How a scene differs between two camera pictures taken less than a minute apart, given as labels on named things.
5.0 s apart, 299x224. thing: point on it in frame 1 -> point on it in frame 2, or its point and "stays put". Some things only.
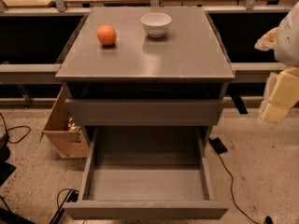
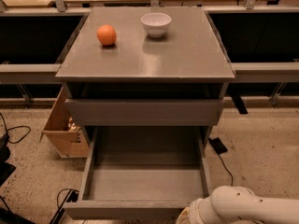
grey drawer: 146,173 stays put
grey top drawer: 145,112 stays put
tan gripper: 288,42 -> 193,211
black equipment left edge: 7,217 stays put
